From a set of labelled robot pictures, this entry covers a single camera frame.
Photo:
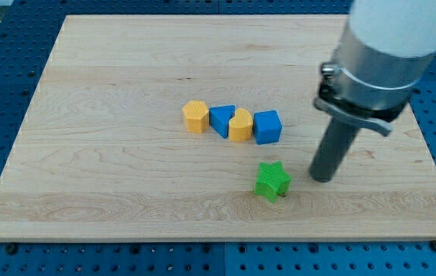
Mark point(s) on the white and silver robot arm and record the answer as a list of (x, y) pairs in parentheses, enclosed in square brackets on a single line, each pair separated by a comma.
[(384, 49)]

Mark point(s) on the green star block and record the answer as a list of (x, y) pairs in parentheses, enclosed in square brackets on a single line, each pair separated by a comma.
[(272, 180)]

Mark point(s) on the blue triangle block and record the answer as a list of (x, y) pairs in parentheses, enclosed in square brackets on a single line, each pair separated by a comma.
[(219, 118)]

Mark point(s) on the yellow heart block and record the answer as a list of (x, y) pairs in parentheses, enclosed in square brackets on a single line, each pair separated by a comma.
[(240, 125)]

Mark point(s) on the yellow hexagon block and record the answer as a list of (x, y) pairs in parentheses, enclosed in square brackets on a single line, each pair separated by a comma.
[(196, 116)]

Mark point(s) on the blue cube block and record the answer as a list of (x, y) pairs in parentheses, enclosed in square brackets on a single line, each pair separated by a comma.
[(267, 127)]

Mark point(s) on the light wooden board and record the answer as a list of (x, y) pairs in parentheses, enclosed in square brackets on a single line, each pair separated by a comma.
[(103, 154)]

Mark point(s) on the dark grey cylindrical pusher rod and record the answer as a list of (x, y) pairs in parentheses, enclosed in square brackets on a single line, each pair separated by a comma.
[(333, 147)]

